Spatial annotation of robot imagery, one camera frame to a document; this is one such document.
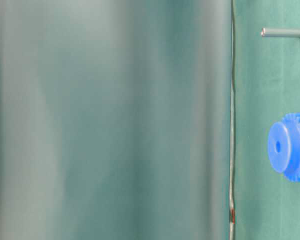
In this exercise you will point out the grey metal shaft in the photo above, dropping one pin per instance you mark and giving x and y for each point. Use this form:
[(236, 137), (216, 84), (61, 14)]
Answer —
[(267, 32)]

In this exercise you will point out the blue plastic spur gear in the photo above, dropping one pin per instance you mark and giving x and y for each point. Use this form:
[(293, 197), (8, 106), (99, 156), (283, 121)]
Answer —
[(283, 146)]

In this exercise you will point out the green backdrop curtain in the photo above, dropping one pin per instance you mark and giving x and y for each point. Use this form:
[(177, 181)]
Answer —
[(115, 119)]

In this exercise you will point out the green cloth table cover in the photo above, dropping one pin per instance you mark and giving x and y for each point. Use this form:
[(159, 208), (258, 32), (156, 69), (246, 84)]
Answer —
[(266, 87)]

